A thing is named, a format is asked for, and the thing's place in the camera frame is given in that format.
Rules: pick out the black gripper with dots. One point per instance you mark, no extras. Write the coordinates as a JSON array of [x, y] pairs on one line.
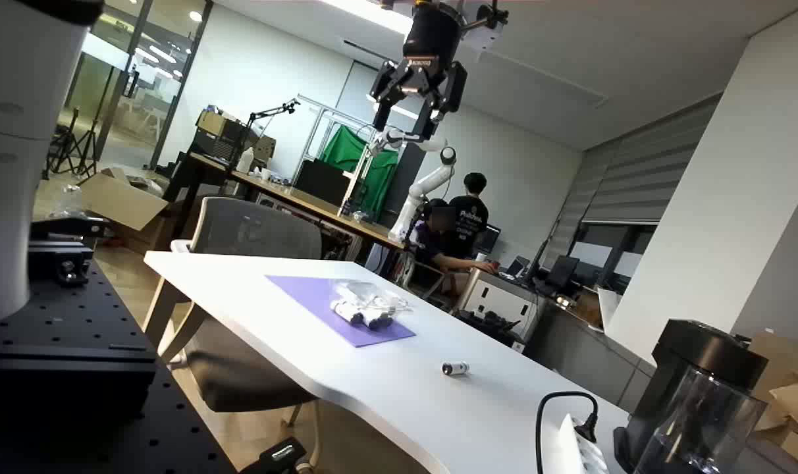
[[432, 35]]

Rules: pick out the clear plastic lid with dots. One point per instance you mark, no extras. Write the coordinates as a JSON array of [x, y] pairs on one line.
[[347, 285]]

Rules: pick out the green cloth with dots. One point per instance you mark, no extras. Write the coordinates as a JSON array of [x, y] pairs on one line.
[[345, 148]]

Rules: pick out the person in dark shirt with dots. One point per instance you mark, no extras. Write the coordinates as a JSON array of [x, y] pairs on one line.
[[470, 214], [429, 238]]

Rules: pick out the wooden desk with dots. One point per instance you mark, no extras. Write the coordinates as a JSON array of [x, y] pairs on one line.
[[275, 189]]

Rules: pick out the box on wooden desk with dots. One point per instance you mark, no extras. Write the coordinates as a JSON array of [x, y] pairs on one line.
[[228, 135]]

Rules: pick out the grey mesh office chair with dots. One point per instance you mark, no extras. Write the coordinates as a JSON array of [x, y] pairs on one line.
[[253, 227]]

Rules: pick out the white computer case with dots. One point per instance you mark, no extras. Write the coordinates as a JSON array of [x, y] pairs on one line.
[[504, 299]]

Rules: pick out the purple mat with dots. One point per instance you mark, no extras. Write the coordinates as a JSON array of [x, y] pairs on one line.
[[307, 294]]

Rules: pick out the grey window blinds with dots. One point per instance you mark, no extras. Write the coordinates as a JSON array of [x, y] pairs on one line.
[[650, 167]]

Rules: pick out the flattened cardboard box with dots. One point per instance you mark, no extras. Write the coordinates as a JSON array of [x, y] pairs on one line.
[[116, 202]]

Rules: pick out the black tripod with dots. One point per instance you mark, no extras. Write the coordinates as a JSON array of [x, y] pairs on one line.
[[72, 147]]

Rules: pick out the white power strip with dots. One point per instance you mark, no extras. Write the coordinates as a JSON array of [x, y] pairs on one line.
[[571, 448]]

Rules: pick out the black clamp block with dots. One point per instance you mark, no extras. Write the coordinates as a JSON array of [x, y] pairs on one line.
[[59, 253]]

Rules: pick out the black perforated breadboard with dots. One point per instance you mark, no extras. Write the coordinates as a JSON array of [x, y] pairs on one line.
[[72, 413]]

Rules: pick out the glass door with dark frame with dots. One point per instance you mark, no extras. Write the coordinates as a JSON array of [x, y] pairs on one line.
[[143, 88]]

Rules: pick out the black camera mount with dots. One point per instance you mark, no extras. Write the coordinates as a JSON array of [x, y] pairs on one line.
[[275, 457]]

